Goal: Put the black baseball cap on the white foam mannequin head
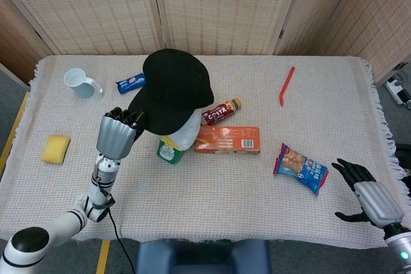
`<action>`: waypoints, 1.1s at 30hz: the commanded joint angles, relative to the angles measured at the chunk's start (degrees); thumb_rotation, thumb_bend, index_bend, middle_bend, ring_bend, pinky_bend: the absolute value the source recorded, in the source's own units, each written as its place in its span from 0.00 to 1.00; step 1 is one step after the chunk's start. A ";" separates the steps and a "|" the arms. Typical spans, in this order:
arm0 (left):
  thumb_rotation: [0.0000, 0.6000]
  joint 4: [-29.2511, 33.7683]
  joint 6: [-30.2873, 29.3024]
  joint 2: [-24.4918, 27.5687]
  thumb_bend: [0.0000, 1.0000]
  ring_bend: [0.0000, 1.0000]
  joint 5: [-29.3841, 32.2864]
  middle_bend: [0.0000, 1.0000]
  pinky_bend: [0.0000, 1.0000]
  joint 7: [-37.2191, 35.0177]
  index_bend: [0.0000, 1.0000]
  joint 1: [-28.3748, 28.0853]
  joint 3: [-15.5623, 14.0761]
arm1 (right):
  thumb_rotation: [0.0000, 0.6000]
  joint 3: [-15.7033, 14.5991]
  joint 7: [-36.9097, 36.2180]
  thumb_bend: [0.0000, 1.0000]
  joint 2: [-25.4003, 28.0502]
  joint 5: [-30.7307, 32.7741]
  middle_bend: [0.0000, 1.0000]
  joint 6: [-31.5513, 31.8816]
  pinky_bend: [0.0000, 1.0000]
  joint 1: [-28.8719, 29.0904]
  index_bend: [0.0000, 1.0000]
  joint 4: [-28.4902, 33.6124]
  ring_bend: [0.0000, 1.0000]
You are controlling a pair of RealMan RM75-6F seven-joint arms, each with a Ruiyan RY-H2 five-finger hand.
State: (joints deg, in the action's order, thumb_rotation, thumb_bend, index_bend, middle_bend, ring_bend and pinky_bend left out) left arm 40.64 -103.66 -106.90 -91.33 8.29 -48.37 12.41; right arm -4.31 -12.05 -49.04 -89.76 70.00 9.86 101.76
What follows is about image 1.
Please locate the green tub with yellow lid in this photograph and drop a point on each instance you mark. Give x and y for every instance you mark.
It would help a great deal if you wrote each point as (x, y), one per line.
(168, 153)

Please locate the white power strip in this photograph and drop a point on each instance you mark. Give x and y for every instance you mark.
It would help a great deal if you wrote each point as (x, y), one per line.
(396, 89)

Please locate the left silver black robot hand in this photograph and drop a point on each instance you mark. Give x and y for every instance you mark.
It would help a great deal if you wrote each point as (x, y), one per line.
(114, 136)

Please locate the orange biscuit box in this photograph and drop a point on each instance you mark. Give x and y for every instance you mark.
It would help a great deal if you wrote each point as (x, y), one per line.
(228, 139)

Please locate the Costa coffee bottle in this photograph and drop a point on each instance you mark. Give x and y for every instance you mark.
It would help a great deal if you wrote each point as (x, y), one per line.
(218, 113)

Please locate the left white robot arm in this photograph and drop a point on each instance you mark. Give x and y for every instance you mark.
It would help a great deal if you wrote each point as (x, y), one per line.
(64, 222)

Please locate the black cap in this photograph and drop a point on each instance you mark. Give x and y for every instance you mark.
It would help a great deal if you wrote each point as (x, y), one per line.
(176, 88)

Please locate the blue snack bag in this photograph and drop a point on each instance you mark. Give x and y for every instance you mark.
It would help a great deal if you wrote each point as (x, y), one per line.
(300, 168)

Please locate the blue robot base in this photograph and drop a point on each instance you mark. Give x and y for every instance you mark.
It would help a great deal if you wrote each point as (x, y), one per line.
(202, 258)

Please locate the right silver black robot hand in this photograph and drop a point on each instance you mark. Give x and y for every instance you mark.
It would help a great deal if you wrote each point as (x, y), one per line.
(375, 200)

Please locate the blue cookie packet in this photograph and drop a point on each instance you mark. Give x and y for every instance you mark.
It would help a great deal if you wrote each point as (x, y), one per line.
(128, 84)

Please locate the red plastic bent stick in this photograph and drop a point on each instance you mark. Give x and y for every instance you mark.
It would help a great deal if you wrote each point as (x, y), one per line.
(286, 84)

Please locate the woven folding screen panel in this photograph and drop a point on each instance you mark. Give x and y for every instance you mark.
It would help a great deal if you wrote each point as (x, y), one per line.
(90, 7)
(382, 23)
(314, 11)
(19, 39)
(224, 7)

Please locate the metal screen hinge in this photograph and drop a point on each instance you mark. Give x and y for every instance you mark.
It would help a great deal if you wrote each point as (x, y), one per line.
(282, 33)

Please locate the beige waffle-weave tablecloth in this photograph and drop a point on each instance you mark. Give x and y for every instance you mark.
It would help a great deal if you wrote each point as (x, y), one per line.
(205, 197)

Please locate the yellow sponge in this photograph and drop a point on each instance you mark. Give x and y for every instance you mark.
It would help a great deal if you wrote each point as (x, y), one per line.
(55, 149)

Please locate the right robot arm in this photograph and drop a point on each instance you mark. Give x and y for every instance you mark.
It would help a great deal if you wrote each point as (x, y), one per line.
(398, 245)

